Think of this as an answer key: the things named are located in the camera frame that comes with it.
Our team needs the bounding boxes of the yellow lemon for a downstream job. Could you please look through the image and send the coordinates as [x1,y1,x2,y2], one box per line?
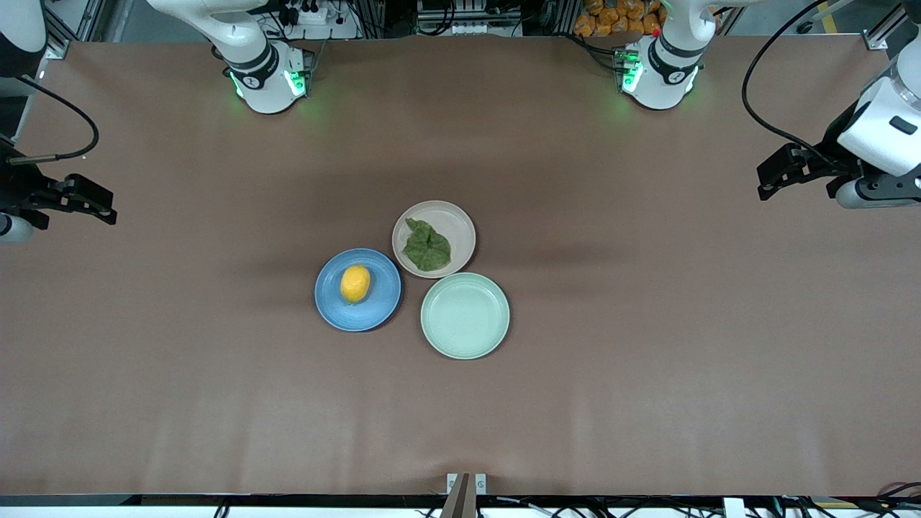
[340,265,372,304]

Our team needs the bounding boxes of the green lettuce leaf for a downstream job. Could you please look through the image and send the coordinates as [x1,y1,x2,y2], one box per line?
[401,217,453,273]

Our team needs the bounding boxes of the orange snack bag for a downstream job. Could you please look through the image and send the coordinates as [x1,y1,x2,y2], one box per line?
[573,0,664,37]

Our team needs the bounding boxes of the white power strip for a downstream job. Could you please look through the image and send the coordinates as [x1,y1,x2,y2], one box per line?
[277,0,340,27]

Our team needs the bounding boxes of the blue plate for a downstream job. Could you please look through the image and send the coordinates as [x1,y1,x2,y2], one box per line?
[314,248,402,332]

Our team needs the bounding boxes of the beige pink plate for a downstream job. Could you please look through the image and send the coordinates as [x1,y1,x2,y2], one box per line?
[392,200,477,279]

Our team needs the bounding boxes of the light green plate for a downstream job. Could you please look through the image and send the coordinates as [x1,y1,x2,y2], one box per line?
[420,272,511,360]

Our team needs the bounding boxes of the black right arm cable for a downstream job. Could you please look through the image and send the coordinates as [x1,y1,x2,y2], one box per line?
[9,75,100,165]

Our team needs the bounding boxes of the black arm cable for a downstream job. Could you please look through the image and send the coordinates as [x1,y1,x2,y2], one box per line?
[741,0,839,170]
[9,75,100,165]

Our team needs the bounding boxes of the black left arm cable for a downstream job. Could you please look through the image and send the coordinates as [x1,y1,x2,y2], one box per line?
[741,0,839,170]

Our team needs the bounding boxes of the aluminium frame profile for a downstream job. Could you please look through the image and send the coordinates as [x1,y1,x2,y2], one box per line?
[862,0,918,51]
[42,0,109,60]

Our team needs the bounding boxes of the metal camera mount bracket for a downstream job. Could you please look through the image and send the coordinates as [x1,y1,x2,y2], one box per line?
[440,472,488,518]

